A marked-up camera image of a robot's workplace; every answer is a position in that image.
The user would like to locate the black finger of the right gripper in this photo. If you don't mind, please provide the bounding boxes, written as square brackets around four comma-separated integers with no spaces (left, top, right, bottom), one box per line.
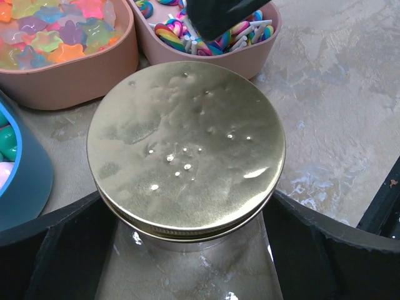
[186,0,269,40]

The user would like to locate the blue tray of star candies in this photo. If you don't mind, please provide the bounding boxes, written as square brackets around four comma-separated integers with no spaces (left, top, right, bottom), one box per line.
[1,92,54,231]

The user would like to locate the round cream jar lid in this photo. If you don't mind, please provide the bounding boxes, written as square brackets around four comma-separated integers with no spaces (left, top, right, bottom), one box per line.
[87,61,286,243]

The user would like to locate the pink tray of lollipops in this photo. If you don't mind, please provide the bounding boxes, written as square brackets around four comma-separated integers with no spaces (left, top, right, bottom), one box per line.
[129,1,282,79]

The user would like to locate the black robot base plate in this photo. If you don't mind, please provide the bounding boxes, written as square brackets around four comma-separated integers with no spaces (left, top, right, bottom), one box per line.
[357,159,400,240]

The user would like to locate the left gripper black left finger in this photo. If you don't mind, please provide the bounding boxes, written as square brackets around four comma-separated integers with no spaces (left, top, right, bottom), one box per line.
[1,192,116,299]

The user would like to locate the clear glass jar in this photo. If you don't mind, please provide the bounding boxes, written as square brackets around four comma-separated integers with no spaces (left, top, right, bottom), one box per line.
[96,216,283,299]

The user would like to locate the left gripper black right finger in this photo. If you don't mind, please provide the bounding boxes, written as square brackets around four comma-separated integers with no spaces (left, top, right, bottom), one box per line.
[264,191,399,299]

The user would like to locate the orange tray of gummy stars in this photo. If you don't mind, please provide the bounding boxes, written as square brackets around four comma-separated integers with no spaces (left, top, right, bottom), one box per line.
[1,1,138,110]

